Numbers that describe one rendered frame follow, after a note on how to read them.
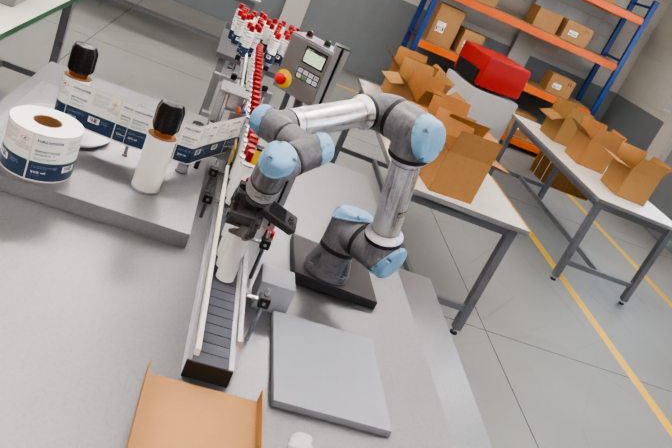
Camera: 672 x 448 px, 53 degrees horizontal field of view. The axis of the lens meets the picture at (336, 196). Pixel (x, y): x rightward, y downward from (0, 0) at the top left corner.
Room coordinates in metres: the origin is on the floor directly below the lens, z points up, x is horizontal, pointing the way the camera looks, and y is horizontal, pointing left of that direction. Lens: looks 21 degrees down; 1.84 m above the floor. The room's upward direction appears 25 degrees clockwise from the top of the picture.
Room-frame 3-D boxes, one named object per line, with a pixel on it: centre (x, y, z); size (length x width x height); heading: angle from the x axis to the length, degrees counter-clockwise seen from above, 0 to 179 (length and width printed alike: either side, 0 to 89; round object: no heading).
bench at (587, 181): (6.28, -1.98, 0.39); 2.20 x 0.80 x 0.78; 13
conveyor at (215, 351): (2.04, 0.30, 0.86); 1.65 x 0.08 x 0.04; 14
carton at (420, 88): (4.47, -0.30, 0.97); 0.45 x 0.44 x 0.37; 106
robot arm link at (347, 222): (1.94, -0.08, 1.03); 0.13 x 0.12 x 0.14; 56
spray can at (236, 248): (1.60, 0.18, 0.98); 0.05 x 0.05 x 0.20
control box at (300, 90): (2.17, 0.25, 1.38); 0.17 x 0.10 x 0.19; 69
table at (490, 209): (4.52, -0.41, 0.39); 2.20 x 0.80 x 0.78; 13
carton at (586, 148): (6.25, -1.92, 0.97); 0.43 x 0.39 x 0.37; 101
